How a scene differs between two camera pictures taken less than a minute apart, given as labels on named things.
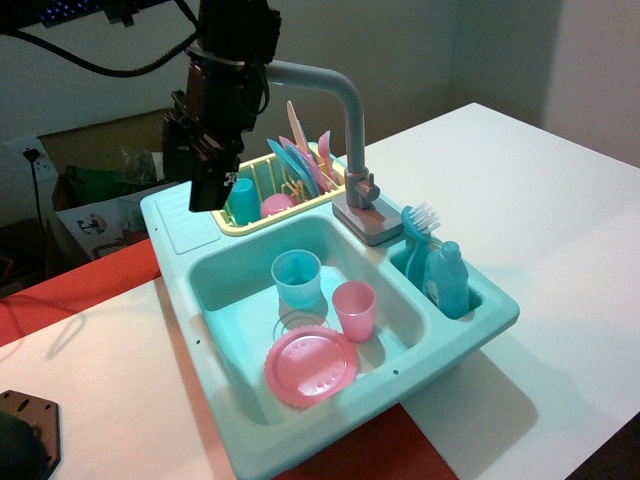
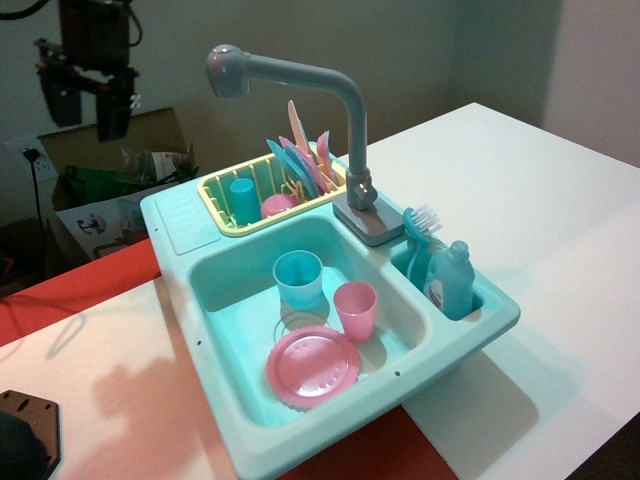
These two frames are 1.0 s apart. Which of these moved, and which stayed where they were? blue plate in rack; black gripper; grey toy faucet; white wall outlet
Moved: black gripper
Stayed: white wall outlet; blue plate in rack; grey toy faucet
